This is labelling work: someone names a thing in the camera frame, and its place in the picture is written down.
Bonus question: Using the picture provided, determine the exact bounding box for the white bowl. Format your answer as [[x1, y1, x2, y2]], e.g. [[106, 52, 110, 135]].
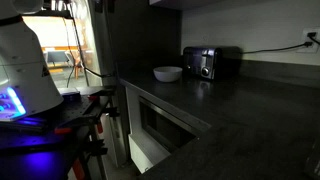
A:
[[153, 65, 184, 83]]

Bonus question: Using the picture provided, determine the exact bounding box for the built-in steel under-counter appliance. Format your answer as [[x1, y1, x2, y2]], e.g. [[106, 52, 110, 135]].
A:
[[138, 96, 198, 154]]

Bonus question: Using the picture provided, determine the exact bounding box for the silver four-slot toaster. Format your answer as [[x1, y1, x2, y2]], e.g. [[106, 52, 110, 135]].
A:
[[182, 45, 243, 81]]

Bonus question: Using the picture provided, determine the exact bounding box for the white base cabinet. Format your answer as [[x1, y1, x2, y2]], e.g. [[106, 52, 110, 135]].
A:
[[125, 85, 172, 175]]

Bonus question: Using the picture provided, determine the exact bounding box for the background chair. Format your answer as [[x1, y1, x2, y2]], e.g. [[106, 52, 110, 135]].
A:
[[45, 49, 85, 80]]

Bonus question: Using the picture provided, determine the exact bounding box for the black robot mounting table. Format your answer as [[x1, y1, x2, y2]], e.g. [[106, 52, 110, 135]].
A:
[[0, 85, 116, 180]]

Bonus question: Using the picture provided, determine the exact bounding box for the thin black hanging cable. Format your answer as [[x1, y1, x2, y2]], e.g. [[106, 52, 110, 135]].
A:
[[63, 0, 116, 88]]

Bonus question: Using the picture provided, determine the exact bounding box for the black clamp with orange handle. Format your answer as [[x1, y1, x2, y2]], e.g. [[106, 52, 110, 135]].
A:
[[54, 95, 120, 136], [71, 138, 110, 180]]

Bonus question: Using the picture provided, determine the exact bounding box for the black toaster power cable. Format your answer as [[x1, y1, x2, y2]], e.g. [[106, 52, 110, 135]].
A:
[[241, 41, 314, 55]]

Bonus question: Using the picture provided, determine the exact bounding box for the white wall outlet with plugs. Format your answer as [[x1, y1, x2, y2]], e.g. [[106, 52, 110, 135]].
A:
[[301, 27, 320, 54]]

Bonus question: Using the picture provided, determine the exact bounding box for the black plugged cable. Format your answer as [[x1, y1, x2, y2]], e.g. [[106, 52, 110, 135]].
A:
[[306, 31, 320, 46]]

